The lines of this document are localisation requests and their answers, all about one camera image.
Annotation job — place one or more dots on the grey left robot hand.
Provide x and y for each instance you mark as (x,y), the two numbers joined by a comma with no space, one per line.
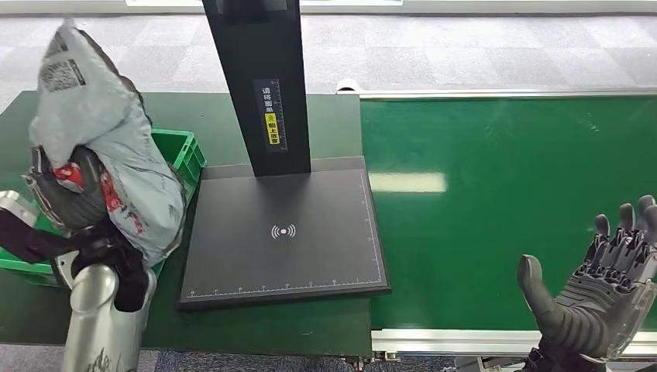
(72,195)

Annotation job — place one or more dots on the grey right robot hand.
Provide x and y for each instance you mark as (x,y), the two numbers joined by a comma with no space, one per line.
(580,308)

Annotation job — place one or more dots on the grey plastic mailer package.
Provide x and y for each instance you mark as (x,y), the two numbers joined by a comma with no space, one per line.
(92,108)

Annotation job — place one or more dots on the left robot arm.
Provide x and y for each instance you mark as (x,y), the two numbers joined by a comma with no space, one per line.
(97,318)

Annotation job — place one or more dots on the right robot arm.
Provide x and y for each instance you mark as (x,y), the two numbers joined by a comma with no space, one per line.
(564,362)

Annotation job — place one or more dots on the green conveyor belt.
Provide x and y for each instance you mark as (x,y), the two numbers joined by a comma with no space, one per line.
(487,246)

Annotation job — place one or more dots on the green plastic delivery box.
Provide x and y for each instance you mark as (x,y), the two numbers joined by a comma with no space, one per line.
(177,146)

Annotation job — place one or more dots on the black inbound scanning machine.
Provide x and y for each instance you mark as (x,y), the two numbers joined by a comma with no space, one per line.
(282,246)

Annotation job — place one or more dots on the yellow label sticker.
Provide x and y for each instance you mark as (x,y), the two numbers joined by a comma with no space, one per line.
(272,128)

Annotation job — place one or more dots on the dark green table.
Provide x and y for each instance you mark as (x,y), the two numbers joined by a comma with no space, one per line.
(256,328)

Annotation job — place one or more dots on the silver conveyor frame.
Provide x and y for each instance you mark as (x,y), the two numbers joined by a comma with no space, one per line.
(462,341)

